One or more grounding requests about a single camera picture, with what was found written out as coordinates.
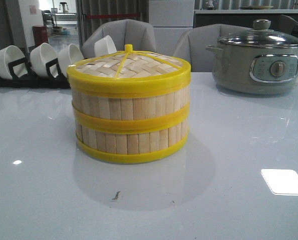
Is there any bamboo steamer tier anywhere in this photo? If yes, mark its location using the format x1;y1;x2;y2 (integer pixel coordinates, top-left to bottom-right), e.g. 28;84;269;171
76;120;189;164
72;86;190;134

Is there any bamboo steamer lid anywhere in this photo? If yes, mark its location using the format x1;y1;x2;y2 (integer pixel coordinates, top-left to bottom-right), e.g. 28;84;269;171
67;44;191;99

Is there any white bowl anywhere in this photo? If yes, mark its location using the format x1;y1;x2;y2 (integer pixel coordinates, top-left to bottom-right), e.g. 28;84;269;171
94;35;117;57
58;43;84;77
30;42;57;77
0;45;25;80

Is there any left grey chair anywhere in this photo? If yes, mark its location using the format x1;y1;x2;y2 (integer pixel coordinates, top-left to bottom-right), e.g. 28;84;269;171
81;19;157;58

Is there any grey chair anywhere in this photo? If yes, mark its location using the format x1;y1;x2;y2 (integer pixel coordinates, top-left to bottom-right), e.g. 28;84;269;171
172;24;248;72
81;19;157;58

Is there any right grey chair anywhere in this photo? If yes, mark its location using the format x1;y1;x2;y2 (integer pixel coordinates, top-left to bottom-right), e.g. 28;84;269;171
172;24;248;72

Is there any white cabinet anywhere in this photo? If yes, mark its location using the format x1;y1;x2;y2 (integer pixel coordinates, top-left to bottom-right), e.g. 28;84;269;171
148;0;195;56

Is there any grey-green electric pot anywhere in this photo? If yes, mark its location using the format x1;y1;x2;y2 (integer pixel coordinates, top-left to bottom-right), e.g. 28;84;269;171
206;44;298;95

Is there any red barrier belt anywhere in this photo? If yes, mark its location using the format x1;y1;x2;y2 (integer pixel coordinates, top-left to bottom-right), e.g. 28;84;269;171
82;12;141;20

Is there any black dish rack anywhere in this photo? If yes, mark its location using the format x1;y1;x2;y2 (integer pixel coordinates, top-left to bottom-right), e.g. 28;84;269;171
0;56;70;89

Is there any red bin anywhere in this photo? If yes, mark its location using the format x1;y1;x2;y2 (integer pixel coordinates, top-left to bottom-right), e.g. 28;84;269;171
32;25;48;47

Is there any glass pot lid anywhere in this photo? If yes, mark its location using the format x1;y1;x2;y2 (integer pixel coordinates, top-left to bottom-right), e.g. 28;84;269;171
218;19;298;48

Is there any dark counter sideboard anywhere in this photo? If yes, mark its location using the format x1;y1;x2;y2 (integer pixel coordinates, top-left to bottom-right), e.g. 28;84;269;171
193;9;298;30

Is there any yellow plate on counter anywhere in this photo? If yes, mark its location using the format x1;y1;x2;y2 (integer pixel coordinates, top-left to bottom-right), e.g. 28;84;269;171
240;5;273;10

